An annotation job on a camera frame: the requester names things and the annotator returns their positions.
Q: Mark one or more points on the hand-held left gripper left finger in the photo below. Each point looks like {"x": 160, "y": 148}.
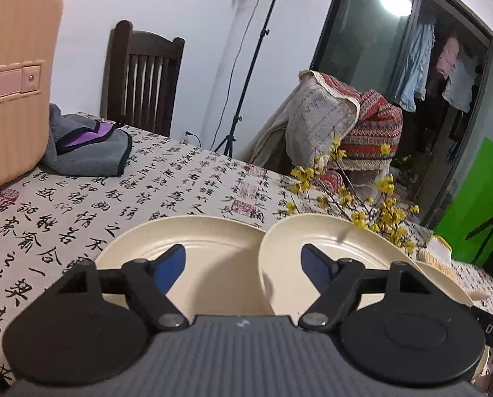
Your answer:
{"x": 170, "y": 269}

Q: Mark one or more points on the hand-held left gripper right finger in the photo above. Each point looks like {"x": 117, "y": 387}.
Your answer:
{"x": 314, "y": 269}

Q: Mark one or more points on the calligraphy print tablecloth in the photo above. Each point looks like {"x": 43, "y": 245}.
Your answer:
{"x": 106, "y": 215}

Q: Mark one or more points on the yellow flower branch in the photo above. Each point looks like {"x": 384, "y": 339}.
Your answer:
{"x": 302, "y": 173}

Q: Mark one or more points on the green paper bag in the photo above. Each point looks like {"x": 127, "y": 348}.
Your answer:
{"x": 470, "y": 198}

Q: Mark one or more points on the grey purple cloth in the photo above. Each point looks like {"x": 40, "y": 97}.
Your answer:
{"x": 89, "y": 157}

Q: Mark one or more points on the dark wooden chair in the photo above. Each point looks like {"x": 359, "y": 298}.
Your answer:
{"x": 122, "y": 70}

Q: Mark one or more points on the pink ribbed suitcase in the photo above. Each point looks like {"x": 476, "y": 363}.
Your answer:
{"x": 15, "y": 132}

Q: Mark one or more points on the hanging blue shirt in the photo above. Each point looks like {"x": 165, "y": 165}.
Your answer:
{"x": 414, "y": 70}

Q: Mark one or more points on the hanging white garment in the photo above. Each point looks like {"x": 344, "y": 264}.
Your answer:
{"x": 461, "y": 87}

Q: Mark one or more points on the studio light on tripod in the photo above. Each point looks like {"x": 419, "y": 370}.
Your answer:
{"x": 265, "y": 33}

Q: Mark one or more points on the dark sliding glass door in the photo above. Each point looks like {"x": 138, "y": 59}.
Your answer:
{"x": 354, "y": 29}

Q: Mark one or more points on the hanging pink garment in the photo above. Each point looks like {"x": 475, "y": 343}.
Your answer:
{"x": 447, "y": 56}

